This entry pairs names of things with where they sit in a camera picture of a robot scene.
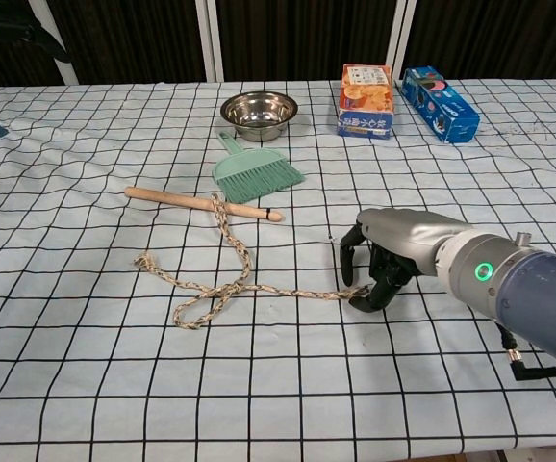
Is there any braided jute rope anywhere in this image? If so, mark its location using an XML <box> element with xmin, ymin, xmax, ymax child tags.
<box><xmin>133</xmin><ymin>193</ymin><xmax>370</xmax><ymax>332</ymax></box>

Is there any wooden stick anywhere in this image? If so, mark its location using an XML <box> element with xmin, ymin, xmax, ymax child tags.
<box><xmin>124</xmin><ymin>186</ymin><xmax>285</xmax><ymax>223</ymax></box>

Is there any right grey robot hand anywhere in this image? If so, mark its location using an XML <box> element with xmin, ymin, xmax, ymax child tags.
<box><xmin>339</xmin><ymin>207</ymin><xmax>474</xmax><ymax>313</ymax></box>

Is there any orange cracker box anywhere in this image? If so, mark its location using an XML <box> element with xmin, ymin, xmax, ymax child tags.
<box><xmin>338</xmin><ymin>63</ymin><xmax>395</xmax><ymax>141</ymax></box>

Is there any stainless steel bowl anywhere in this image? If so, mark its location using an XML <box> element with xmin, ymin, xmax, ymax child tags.
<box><xmin>219</xmin><ymin>90</ymin><xmax>300</xmax><ymax>142</ymax></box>

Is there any checked white tablecloth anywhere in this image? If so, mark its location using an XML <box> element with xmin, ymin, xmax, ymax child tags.
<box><xmin>0</xmin><ymin>79</ymin><xmax>556</xmax><ymax>462</ymax></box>

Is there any green hand brush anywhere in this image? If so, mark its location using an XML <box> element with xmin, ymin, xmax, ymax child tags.
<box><xmin>212</xmin><ymin>131</ymin><xmax>306</xmax><ymax>203</ymax></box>

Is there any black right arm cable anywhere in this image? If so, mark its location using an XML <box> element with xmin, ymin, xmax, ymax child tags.
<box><xmin>496</xmin><ymin>321</ymin><xmax>556</xmax><ymax>381</ymax></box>

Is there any blue Oreo box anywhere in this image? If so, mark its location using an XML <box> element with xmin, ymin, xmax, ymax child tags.
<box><xmin>400</xmin><ymin>66</ymin><xmax>482</xmax><ymax>144</ymax></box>

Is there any white partition frame post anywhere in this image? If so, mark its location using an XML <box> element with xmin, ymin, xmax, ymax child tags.
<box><xmin>391</xmin><ymin>0</ymin><xmax>418</xmax><ymax>81</ymax></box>
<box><xmin>195</xmin><ymin>0</ymin><xmax>225</xmax><ymax>83</ymax></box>
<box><xmin>51</xmin><ymin>47</ymin><xmax>78</xmax><ymax>87</ymax></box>

